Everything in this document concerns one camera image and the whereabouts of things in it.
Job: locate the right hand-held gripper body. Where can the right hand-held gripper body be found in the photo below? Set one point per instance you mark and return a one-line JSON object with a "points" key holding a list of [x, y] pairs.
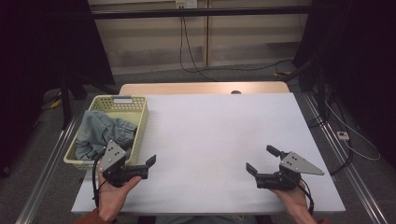
{"points": [[297, 164]]}

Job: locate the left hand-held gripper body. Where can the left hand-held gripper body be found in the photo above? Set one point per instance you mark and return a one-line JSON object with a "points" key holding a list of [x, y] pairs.
{"points": [[112, 155]]}

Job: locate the light blue denim jeans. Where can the light blue denim jeans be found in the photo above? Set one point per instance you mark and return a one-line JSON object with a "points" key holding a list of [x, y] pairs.
{"points": [[99, 130]]}

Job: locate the pale yellow plastic basket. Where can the pale yellow plastic basket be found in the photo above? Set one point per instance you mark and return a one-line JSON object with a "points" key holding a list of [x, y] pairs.
{"points": [[140, 115]]}

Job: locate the person's right hand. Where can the person's right hand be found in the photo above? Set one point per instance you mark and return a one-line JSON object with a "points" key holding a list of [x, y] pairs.
{"points": [[295, 202]]}

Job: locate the person's left hand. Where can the person's left hand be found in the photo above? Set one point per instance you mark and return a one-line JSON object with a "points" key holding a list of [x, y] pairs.
{"points": [[112, 199]]}

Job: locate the white table cover sheet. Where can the white table cover sheet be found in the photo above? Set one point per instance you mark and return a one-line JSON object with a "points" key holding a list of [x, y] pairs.
{"points": [[211, 140]]}

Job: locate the white power strip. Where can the white power strip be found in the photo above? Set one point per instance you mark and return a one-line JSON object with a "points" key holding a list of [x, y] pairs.
{"points": [[343, 135]]}

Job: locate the black tripod stand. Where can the black tripod stand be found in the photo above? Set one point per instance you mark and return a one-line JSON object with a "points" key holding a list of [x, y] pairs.
{"points": [[66, 102]]}

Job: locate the wooden table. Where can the wooden table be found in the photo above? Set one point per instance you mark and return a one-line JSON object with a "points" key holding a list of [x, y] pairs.
{"points": [[193, 88]]}

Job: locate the black curtain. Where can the black curtain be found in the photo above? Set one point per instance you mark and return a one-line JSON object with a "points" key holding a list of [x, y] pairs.
{"points": [[358, 62], [37, 62]]}

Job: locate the black horizontal metal bar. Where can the black horizontal metal bar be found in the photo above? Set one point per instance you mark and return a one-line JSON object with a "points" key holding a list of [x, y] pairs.
{"points": [[202, 12]]}

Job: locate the aluminium floor rail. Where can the aluminium floor rail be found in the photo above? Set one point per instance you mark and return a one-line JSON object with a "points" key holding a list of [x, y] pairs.
{"points": [[348, 174], [46, 174]]}

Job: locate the white wall outlet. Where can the white wall outlet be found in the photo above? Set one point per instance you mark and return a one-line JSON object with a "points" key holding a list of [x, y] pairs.
{"points": [[186, 3]]}

